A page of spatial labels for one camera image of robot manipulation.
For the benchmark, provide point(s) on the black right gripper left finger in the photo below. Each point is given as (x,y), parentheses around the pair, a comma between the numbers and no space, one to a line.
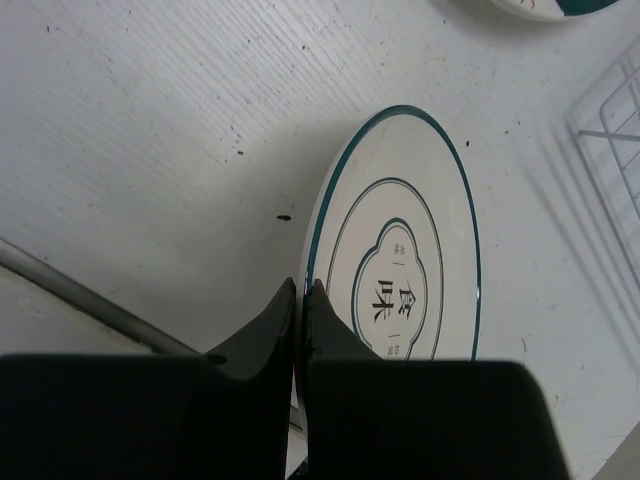
(263,348)

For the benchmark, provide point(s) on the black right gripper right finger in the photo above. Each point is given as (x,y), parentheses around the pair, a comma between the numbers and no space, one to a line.
(325,335)

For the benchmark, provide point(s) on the white plate with green emblem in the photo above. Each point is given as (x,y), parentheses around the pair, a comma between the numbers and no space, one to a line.
(393,239)

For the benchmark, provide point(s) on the plate with red green rim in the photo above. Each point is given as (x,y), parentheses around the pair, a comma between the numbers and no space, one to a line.
(553,10)

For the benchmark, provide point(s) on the aluminium table edge rail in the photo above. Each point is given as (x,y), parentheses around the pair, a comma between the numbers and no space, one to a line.
(87,301)

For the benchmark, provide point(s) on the white wire dish rack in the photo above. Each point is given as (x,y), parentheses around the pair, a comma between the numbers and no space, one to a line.
(604,121)

